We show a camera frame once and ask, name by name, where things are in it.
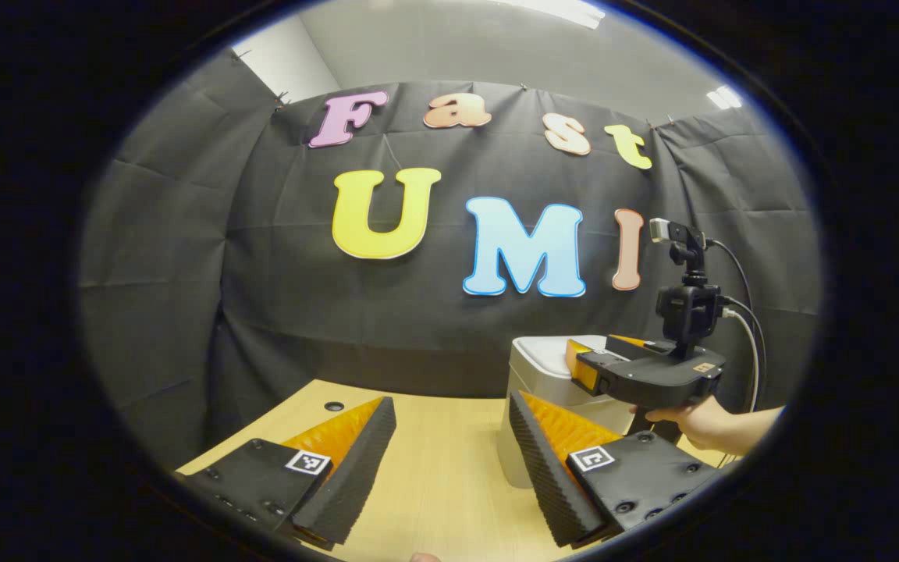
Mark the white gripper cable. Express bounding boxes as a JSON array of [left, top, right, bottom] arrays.
[[723, 308, 760, 414]]

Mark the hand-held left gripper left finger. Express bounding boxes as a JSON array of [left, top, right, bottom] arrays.
[[175, 397, 397, 547]]

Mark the large ceiling light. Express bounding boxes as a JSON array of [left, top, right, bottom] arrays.
[[496, 0, 607, 30]]

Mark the wooden desktop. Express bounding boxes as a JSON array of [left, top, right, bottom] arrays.
[[176, 379, 739, 562]]

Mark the black backdrop cloth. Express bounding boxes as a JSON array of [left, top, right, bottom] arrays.
[[79, 48, 821, 473]]

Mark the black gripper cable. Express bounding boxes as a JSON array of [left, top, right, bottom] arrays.
[[705, 237, 768, 408]]

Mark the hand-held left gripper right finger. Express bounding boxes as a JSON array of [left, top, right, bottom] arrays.
[[509, 390, 727, 549]]

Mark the white desktop garbage bin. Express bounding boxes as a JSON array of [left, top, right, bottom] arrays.
[[499, 336, 639, 489]]

